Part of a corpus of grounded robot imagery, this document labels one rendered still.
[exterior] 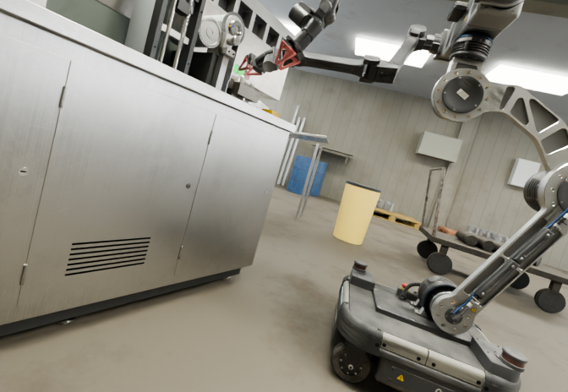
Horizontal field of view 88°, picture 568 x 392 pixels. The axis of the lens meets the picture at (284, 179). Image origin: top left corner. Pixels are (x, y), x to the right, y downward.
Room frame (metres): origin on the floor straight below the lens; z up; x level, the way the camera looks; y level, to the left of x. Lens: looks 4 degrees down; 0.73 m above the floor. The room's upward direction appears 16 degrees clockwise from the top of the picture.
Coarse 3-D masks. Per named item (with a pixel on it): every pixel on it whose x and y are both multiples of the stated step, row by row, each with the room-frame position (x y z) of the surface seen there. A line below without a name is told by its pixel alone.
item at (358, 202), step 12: (348, 192) 3.28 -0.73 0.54; (360, 192) 3.20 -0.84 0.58; (372, 192) 3.20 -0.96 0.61; (348, 204) 3.25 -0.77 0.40; (360, 204) 3.20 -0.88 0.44; (372, 204) 3.23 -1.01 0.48; (348, 216) 3.23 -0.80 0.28; (360, 216) 3.20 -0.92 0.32; (336, 228) 3.33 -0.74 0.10; (348, 228) 3.22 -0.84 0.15; (360, 228) 3.22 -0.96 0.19; (348, 240) 3.22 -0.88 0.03; (360, 240) 3.25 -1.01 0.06
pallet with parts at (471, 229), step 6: (444, 228) 6.49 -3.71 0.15; (468, 228) 6.59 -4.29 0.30; (474, 228) 6.50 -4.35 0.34; (480, 228) 6.57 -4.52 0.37; (450, 234) 6.07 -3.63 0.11; (480, 234) 6.50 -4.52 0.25; (486, 234) 6.43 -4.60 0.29; (492, 234) 6.46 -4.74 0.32; (498, 234) 6.25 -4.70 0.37; (498, 240) 6.16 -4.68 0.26; (504, 240) 6.10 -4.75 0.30
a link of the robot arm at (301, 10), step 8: (296, 8) 1.08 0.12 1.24; (304, 8) 1.09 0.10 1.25; (312, 8) 1.08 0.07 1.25; (320, 8) 1.05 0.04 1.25; (328, 8) 1.04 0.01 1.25; (288, 16) 1.11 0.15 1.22; (296, 16) 1.09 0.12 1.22; (304, 16) 1.08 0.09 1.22; (320, 16) 1.05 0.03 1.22; (296, 24) 1.11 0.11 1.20
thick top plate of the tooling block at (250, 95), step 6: (234, 84) 1.55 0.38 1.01; (240, 84) 1.53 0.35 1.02; (228, 90) 1.57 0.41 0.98; (234, 90) 1.54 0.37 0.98; (240, 90) 1.54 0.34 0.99; (246, 90) 1.57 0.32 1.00; (252, 90) 1.61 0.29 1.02; (240, 96) 1.60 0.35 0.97; (246, 96) 1.58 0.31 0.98; (252, 96) 1.62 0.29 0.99; (258, 96) 1.65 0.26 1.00
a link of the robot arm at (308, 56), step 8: (304, 56) 1.34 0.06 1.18; (312, 56) 1.34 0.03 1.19; (320, 56) 1.34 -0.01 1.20; (328, 56) 1.35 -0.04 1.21; (368, 56) 1.29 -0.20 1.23; (376, 56) 1.29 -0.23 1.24; (304, 64) 1.36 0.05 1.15; (312, 64) 1.35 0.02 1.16; (320, 64) 1.34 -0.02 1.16; (328, 64) 1.33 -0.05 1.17; (336, 64) 1.32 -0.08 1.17; (344, 64) 1.31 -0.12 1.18; (352, 64) 1.31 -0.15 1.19; (360, 64) 1.30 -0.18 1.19; (344, 72) 1.34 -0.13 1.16; (352, 72) 1.32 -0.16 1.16; (360, 72) 1.31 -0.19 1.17; (360, 80) 1.35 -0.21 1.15
